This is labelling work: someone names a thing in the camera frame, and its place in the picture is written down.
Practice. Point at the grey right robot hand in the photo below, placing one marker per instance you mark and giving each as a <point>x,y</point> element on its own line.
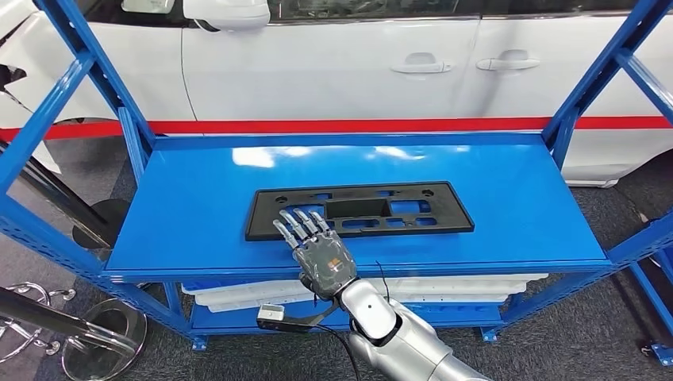
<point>323,265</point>

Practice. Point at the black plastic plate part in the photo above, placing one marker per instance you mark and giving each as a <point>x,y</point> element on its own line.
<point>447,210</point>

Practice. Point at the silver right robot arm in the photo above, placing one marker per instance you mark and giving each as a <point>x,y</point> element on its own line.
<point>410,342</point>

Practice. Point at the blue metal shelf rack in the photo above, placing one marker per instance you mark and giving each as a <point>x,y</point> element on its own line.
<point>184,210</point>

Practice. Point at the blue wheeled shelf rack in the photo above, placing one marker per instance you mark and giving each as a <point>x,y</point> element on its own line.
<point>663,353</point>

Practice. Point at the white plastic bin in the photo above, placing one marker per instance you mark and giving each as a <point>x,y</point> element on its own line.
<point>462,294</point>
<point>473,279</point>
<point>236,306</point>
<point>236,293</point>

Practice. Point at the white car with red stripe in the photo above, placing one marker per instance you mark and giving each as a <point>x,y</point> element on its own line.
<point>315,79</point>

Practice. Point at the black round stanchion base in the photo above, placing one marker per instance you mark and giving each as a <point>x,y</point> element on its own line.
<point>105,221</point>

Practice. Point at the white car side mirror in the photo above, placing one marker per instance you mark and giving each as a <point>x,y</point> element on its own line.
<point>226,13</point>

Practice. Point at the chrome stool base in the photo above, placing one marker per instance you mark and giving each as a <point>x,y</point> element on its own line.
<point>26,315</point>

